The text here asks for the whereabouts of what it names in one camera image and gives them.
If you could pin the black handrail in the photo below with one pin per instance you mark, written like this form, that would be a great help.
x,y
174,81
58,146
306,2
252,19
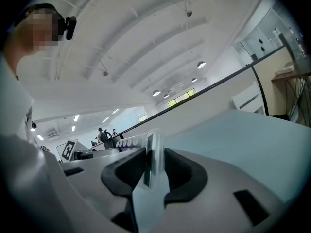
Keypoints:
x,y
206,88

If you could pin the black head-mounted camera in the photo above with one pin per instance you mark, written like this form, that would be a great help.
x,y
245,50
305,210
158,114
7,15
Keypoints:
x,y
70,28

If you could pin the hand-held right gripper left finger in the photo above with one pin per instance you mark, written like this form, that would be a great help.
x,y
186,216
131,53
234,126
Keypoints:
x,y
92,178

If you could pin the wooden side table black legs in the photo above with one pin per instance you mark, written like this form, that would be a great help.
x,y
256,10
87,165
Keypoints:
x,y
291,76

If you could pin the white star-print shirt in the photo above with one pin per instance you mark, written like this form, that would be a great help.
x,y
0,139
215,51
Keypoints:
x,y
12,105

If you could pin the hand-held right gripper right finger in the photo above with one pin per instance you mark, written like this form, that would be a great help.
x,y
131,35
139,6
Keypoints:
x,y
211,190

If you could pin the flat cardboard box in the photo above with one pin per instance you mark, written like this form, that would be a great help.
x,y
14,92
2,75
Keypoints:
x,y
285,69

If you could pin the person's head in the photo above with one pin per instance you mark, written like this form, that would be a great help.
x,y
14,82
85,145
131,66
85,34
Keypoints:
x,y
24,45

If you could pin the window with green view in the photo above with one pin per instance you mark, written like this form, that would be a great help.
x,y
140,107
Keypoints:
x,y
181,98

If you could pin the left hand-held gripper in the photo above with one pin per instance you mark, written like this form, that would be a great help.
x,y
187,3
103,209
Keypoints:
x,y
68,150

